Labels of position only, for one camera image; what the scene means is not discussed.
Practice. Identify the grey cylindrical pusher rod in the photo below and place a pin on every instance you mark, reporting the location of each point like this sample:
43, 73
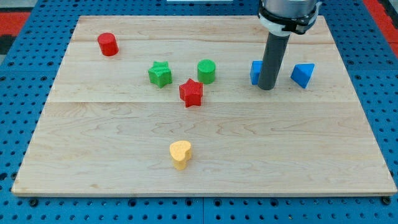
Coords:
272, 60

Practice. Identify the red star block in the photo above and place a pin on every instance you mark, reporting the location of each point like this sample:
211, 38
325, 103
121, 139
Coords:
191, 93

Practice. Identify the green star block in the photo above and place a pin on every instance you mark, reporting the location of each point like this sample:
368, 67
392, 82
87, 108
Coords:
160, 74

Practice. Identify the blue cube block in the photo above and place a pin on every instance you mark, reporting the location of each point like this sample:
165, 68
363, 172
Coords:
255, 71

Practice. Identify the blue triangular prism block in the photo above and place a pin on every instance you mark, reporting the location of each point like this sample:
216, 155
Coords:
302, 74

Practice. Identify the green cylinder block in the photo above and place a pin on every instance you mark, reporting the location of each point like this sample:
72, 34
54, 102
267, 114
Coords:
206, 69

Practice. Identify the yellow heart block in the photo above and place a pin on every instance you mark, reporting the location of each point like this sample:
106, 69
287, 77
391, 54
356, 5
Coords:
181, 153

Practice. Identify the wooden board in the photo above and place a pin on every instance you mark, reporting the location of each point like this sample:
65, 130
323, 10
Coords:
105, 130

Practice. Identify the red cylinder block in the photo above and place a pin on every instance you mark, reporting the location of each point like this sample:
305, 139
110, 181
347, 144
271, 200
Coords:
107, 43

